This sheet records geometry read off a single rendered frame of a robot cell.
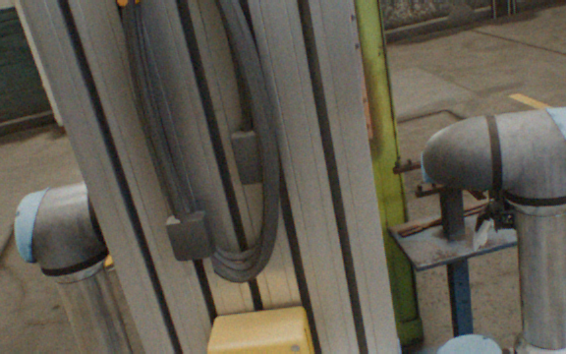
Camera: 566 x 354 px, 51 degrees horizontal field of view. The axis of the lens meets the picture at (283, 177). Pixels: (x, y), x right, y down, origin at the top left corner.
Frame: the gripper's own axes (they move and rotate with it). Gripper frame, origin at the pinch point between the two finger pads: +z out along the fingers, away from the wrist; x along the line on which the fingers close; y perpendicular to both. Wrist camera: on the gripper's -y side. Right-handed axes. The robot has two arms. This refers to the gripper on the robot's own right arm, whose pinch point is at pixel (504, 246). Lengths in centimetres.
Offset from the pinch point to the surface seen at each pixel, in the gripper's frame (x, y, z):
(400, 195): -19, -79, 21
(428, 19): 93, -705, 74
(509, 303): 26, -97, 93
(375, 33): -20, -78, -44
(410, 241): -19, -51, 26
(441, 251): -10, -42, 26
